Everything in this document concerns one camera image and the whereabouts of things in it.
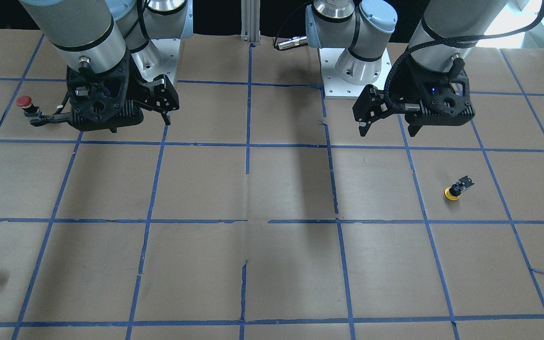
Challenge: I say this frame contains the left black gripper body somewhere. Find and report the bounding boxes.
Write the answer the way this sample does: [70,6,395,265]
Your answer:
[390,57,475,137]

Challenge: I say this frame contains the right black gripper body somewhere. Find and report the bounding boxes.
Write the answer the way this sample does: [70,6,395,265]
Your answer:
[66,51,144,133]

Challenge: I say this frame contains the yellow push button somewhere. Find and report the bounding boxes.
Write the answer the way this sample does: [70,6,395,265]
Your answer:
[444,176,474,202]

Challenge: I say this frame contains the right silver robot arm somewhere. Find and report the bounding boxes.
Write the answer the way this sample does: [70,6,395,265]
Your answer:
[17,0,194,133]

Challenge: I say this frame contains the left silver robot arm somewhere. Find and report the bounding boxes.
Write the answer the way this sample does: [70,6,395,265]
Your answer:
[305,0,507,137]

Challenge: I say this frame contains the red push button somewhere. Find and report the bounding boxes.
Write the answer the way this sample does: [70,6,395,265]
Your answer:
[16,95,41,119]

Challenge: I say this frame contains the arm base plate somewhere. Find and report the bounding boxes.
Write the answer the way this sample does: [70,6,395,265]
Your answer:
[132,39,182,84]
[319,48,391,99]

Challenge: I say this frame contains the aluminium frame post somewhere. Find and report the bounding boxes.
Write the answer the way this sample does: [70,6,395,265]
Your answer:
[240,0,261,45]

